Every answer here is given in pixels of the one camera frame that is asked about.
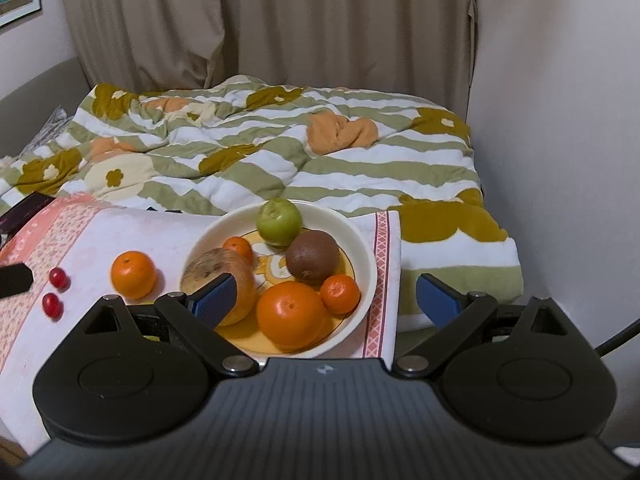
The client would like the black cable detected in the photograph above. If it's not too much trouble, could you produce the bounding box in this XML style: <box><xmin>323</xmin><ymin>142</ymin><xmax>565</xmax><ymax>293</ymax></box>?
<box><xmin>596</xmin><ymin>316</ymin><xmax>640</xmax><ymax>357</ymax></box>

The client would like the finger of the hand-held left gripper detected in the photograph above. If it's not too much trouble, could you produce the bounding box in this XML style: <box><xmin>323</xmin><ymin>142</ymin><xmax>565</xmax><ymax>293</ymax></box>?
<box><xmin>0</xmin><ymin>263</ymin><xmax>34</xmax><ymax>299</ymax></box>

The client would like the brown kiwi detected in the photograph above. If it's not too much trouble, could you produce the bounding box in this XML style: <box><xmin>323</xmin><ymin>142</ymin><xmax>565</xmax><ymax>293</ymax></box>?
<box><xmin>286</xmin><ymin>230</ymin><xmax>341</xmax><ymax>287</ymax></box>

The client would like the beige curtain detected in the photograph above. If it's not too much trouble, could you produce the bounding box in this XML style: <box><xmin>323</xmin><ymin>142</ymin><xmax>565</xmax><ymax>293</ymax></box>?
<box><xmin>55</xmin><ymin>0</ymin><xmax>482</xmax><ymax>128</ymax></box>

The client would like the grey patterned pillow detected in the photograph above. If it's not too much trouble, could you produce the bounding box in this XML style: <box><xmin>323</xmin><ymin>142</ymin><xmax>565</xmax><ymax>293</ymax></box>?
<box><xmin>20</xmin><ymin>105</ymin><xmax>77</xmax><ymax>157</ymax></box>

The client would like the large orange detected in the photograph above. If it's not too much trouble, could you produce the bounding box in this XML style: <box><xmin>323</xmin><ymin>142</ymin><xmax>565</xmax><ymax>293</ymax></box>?
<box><xmin>256</xmin><ymin>281</ymin><xmax>331</xmax><ymax>353</ymax></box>

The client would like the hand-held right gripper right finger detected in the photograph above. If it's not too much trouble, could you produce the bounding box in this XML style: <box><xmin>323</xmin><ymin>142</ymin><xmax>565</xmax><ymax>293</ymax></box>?
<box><xmin>391</xmin><ymin>273</ymin><xmax>576</xmax><ymax>379</ymax></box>

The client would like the pink floral tablecloth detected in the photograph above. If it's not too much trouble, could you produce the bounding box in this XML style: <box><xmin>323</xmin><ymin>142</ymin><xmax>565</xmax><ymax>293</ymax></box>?
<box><xmin>0</xmin><ymin>195</ymin><xmax>404</xmax><ymax>453</ymax></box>

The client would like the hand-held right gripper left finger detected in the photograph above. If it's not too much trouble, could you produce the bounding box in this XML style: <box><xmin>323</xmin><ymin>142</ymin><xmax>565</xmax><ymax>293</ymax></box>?
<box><xmin>62</xmin><ymin>273</ymin><xmax>261</xmax><ymax>379</ymax></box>

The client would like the green striped floral blanket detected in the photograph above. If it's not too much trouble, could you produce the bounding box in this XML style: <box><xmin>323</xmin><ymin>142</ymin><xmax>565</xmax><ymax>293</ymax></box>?
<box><xmin>0</xmin><ymin>75</ymin><xmax>525</xmax><ymax>332</ymax></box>

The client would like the medium orange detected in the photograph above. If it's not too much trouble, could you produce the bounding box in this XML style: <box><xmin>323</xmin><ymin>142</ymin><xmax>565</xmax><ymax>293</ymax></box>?
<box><xmin>110</xmin><ymin>251</ymin><xmax>158</xmax><ymax>299</ymax></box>

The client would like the yellow apple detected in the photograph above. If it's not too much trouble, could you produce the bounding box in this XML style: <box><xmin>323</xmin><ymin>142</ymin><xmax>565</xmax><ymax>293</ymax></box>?
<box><xmin>181</xmin><ymin>248</ymin><xmax>257</xmax><ymax>326</ymax></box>

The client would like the grey upholstered headboard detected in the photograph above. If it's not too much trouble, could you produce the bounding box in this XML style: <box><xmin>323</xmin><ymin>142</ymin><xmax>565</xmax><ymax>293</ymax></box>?
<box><xmin>0</xmin><ymin>55</ymin><xmax>94</xmax><ymax>161</ymax></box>

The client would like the cream bowl with cartoon print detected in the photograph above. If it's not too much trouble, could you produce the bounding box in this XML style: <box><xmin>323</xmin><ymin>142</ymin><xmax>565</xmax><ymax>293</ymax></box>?
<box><xmin>180</xmin><ymin>200</ymin><xmax>379</xmax><ymax>360</ymax></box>

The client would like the small tangerine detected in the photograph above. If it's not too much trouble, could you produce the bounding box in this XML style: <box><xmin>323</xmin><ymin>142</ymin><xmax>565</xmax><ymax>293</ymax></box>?
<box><xmin>221</xmin><ymin>236</ymin><xmax>255</xmax><ymax>266</ymax></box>
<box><xmin>320</xmin><ymin>274</ymin><xmax>362</xmax><ymax>316</ymax></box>

